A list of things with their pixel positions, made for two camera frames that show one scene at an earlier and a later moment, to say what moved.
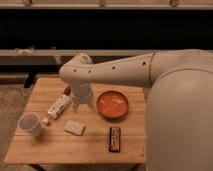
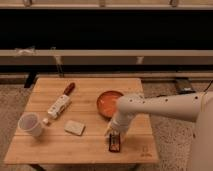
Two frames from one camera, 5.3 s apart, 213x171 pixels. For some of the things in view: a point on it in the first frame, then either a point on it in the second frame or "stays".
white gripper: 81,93 to 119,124
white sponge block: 74,127 stays
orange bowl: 112,104 stays
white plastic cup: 29,122 stays
